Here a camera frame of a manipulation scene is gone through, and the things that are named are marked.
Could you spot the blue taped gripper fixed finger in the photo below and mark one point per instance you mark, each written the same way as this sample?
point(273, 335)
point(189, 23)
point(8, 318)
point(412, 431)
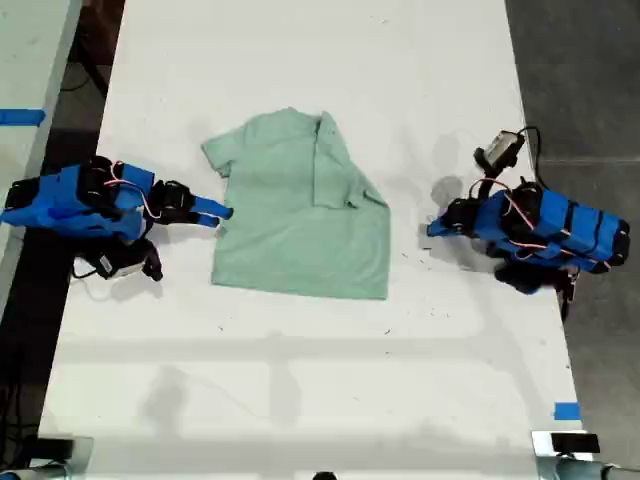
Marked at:
point(210, 206)
point(441, 221)

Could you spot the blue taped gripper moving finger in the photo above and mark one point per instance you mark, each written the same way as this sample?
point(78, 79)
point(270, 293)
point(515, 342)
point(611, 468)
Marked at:
point(447, 231)
point(205, 220)

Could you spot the pale green T-shirt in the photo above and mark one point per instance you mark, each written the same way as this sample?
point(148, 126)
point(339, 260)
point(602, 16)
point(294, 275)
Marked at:
point(300, 240)

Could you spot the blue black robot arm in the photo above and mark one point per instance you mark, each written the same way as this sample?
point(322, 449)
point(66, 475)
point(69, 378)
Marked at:
point(565, 225)
point(65, 200)

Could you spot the black table clamp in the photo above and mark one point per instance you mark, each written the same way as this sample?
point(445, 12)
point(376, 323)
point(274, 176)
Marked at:
point(567, 292)

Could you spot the long blue tape strip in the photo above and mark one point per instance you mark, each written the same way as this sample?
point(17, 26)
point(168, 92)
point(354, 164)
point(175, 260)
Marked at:
point(20, 116)

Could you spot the pale side table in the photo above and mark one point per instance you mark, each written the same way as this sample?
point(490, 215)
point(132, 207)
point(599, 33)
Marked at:
point(27, 55)

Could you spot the short blue tape piece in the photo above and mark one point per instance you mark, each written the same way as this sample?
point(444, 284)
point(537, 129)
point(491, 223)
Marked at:
point(567, 411)

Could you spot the small black box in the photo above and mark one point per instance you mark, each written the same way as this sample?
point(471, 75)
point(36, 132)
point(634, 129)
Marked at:
point(55, 447)
point(575, 443)

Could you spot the black round object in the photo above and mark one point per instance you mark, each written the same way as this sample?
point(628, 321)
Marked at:
point(325, 476)

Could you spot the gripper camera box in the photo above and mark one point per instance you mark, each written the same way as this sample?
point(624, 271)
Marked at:
point(500, 147)
point(122, 262)

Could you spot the metal table bracket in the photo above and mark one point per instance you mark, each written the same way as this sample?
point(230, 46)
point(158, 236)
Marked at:
point(82, 457)
point(542, 455)

